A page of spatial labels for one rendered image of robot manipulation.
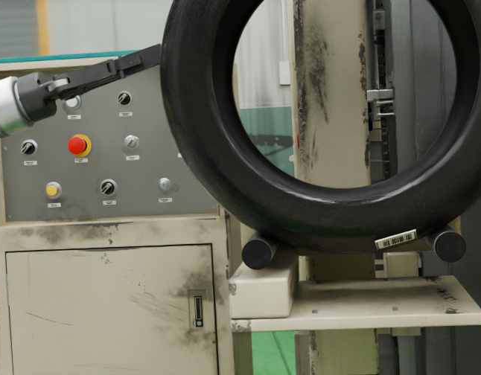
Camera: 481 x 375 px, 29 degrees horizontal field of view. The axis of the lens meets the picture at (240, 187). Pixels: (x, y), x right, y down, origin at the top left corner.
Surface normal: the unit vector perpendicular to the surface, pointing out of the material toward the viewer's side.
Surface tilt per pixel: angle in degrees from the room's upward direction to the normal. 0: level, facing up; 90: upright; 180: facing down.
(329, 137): 90
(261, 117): 90
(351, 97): 90
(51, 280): 90
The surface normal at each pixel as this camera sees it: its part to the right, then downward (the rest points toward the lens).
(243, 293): -0.11, 0.06
